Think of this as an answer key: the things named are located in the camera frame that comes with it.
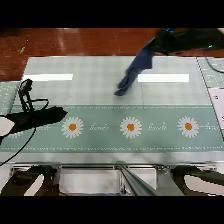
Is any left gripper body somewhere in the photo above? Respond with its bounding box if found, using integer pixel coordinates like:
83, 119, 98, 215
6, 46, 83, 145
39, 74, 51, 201
32, 106, 69, 127

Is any navy blue shirt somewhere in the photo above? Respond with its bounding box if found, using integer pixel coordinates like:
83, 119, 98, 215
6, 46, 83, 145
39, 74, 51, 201
114, 45, 156, 97

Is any small blue object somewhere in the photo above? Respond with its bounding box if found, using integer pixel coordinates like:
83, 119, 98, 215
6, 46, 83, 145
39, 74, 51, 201
162, 27, 177, 34

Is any white flat sheet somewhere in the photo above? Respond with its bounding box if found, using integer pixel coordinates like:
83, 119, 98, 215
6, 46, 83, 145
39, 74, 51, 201
208, 86, 224, 132

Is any black cable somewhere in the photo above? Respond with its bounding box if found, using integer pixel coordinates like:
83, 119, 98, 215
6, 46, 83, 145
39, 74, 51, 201
0, 126, 38, 167
204, 55, 224, 74
31, 97, 51, 113

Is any silver frame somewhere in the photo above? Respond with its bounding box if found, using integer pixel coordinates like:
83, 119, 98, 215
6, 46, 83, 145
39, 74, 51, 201
0, 161, 224, 197

